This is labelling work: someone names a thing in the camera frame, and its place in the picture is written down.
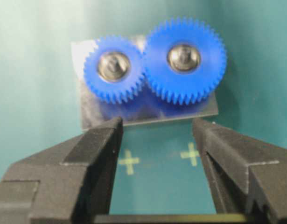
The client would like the grey metal base plate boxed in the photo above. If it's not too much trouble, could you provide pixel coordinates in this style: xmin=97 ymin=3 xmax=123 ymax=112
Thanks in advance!
xmin=71 ymin=39 xmax=218 ymax=131

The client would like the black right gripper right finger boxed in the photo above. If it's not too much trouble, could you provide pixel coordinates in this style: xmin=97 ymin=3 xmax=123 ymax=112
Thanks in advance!
xmin=192 ymin=118 xmax=287 ymax=224

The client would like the threaded shaft in small gear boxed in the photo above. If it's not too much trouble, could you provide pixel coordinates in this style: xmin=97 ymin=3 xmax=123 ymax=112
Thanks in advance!
xmin=107 ymin=57 xmax=120 ymax=73

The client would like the small blue plastic gear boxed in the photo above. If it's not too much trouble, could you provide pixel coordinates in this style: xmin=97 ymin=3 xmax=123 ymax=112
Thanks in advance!
xmin=84 ymin=36 xmax=145 ymax=104

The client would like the large blue plastic gear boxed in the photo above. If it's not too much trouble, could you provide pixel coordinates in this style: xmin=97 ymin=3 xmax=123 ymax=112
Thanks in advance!
xmin=143 ymin=17 xmax=227 ymax=105

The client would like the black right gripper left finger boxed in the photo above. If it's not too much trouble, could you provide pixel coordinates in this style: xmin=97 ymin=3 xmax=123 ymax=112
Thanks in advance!
xmin=0 ymin=117 xmax=123 ymax=224

